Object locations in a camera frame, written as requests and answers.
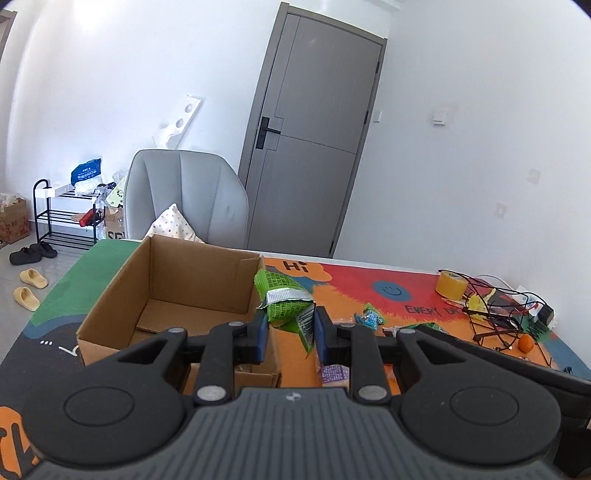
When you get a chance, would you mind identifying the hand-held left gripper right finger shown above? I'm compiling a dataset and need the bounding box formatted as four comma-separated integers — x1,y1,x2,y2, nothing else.
314,307,488,407

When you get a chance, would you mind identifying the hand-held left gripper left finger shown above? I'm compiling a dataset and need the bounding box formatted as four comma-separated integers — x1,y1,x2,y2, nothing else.
85,314,269,407

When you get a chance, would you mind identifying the large green snack packet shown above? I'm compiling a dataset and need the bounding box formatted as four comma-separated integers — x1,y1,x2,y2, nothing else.
254,269,319,358

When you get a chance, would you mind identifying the purple snack packet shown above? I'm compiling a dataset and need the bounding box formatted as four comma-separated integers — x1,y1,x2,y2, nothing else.
321,362,354,386

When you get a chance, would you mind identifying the blue candy packet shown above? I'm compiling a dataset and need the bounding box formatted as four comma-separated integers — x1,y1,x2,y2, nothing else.
355,308,385,329

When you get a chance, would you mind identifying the yellow tape roll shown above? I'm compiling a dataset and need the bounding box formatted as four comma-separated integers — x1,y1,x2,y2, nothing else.
435,270,469,301

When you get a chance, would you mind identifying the white dotted pillow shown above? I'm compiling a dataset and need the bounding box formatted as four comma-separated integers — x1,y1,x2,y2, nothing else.
145,203,206,244

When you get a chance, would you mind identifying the crumpled yellow wrapper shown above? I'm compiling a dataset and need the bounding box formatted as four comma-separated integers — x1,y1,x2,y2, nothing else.
466,288,497,317

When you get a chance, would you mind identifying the grey door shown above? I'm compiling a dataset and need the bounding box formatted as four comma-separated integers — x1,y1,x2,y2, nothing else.
238,2,387,258

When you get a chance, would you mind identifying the grey upholstered chair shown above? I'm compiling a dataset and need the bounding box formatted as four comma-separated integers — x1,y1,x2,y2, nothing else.
124,149,250,250

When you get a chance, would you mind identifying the printed cardboard carton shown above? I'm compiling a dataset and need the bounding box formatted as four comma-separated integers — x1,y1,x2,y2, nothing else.
104,208,126,241

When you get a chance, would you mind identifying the green white bag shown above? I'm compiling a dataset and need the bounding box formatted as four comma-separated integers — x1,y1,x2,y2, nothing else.
105,178,127,208

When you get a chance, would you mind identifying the white foam piece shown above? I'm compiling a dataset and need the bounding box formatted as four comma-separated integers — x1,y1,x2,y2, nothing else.
152,95,203,149

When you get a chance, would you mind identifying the black shoe rack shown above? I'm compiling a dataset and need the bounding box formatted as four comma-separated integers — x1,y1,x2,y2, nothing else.
33,179,105,251

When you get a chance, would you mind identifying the blue plastic bag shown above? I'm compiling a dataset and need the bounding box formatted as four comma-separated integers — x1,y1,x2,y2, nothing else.
71,158,102,186

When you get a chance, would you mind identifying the brown cardboard box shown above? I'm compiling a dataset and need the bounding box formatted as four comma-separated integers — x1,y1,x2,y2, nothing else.
0,194,29,244

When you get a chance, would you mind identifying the black wire rack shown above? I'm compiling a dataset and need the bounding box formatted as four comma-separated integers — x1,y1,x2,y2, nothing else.
438,270,555,367

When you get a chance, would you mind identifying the black door handle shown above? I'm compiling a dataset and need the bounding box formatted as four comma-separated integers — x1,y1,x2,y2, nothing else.
256,117,281,149

